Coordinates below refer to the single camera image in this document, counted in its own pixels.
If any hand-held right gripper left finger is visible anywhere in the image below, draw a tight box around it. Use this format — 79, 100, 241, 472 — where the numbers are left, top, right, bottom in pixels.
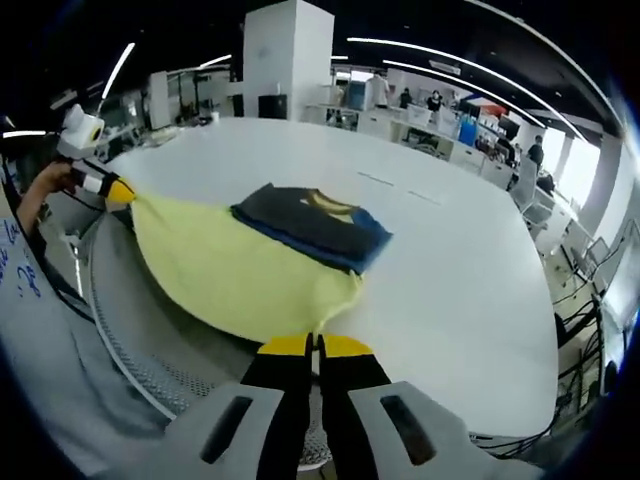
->
149, 333, 316, 480

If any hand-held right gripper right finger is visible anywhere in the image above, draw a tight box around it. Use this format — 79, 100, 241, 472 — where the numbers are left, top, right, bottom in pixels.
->
318, 334, 474, 480

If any yellow blue grey garment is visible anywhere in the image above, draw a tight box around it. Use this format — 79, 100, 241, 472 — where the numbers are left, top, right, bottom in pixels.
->
130, 183, 394, 346

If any person's left hand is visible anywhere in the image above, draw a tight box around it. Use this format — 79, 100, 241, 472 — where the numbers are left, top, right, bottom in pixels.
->
31, 162, 77, 200

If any white ceiling light strip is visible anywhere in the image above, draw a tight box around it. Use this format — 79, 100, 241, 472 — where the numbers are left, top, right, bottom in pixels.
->
346, 36, 586, 141
382, 58, 546, 126
101, 42, 136, 100

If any operator in white shirt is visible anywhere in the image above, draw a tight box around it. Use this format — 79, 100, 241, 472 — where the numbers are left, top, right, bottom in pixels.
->
0, 209, 176, 476

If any table socket strip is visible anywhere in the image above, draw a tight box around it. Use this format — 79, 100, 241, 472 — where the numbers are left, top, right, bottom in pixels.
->
356, 171, 444, 206

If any white square pillar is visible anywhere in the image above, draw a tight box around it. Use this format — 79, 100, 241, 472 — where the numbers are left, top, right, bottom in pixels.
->
243, 0, 335, 121

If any white office desk row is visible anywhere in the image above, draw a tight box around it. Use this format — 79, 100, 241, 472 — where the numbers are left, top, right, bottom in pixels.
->
304, 84, 521, 181

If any black cable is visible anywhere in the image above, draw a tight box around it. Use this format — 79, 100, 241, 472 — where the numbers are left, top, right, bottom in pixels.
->
2, 169, 94, 321

